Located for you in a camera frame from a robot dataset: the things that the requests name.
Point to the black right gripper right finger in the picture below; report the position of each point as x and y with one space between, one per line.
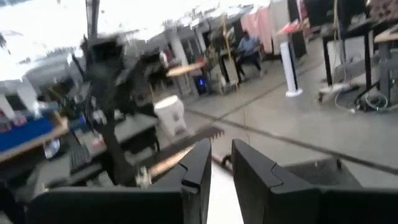
311 205

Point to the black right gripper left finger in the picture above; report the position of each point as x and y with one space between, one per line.
124 205

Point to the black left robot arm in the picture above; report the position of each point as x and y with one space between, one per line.
109 93

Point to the black keyboard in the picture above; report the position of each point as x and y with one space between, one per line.
79 155

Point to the grey flat desk panel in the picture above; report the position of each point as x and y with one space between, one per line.
136 127

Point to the white bin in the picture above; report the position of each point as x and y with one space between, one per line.
171 115

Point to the blue bin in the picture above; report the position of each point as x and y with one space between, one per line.
25 133

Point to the white tower fan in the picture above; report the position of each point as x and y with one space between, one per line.
289 68

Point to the black desk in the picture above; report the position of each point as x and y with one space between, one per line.
325 62

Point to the grey table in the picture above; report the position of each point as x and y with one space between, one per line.
384 62

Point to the person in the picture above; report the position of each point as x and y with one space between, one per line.
248 46

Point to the pink cloth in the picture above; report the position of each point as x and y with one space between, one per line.
262 25

